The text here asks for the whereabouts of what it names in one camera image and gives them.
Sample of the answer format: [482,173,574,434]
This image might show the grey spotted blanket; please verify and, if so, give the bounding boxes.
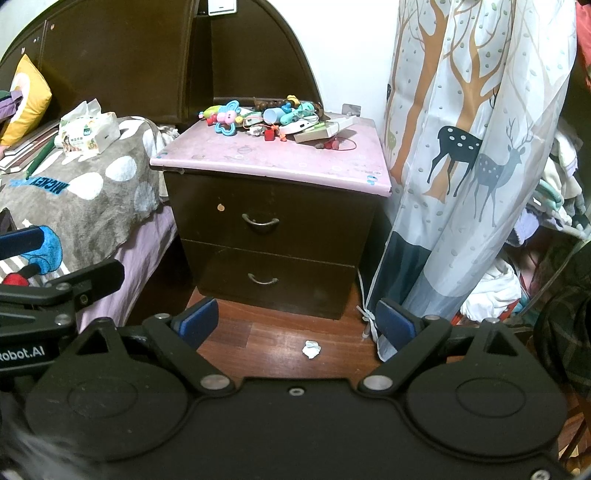
[1,116,169,278]

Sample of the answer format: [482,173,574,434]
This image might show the lavender bed sheet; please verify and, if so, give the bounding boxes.
[77,204,177,332]

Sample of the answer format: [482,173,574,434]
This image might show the white tissue pack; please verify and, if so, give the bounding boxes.
[54,99,120,157]

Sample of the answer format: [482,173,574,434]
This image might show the yellow pillow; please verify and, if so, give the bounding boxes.
[1,54,52,146]

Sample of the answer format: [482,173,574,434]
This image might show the white paper scrap on floor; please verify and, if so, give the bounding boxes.
[301,340,322,360]

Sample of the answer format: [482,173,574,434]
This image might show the pile of clothes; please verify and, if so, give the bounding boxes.
[454,119,590,323]

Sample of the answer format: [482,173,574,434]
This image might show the dark wooden headboard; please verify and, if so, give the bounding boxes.
[1,1,322,125]

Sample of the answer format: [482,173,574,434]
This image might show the blue pink toy rattle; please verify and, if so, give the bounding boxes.
[213,100,242,136]

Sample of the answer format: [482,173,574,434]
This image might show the dark wooden nightstand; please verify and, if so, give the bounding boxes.
[150,119,391,319]

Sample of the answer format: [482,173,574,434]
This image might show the red small toy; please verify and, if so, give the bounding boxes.
[263,129,276,141]

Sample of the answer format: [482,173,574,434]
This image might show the light blue toy cup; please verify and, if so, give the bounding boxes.
[263,107,286,125]

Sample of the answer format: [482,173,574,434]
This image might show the white oval gadget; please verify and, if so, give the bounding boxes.
[280,117,318,135]

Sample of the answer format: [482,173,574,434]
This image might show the white green box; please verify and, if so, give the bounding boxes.
[294,116,356,143]

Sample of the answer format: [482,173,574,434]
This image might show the deer print curtain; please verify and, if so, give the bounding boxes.
[363,0,579,363]

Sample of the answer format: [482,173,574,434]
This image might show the white cable on floor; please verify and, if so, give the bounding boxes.
[355,271,376,340]

